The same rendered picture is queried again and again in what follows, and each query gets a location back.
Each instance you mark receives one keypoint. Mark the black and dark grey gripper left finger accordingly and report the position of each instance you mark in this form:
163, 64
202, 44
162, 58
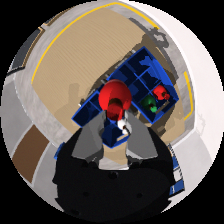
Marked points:
84, 146

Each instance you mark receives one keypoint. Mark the green bottle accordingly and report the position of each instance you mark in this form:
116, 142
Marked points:
149, 103

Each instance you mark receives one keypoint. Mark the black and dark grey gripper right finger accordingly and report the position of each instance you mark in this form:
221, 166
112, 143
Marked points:
146, 147

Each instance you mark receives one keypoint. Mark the red bottle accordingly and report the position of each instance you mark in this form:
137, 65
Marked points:
114, 97
159, 92

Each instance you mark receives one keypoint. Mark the blue crate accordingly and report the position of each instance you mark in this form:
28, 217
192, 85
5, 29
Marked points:
84, 115
152, 74

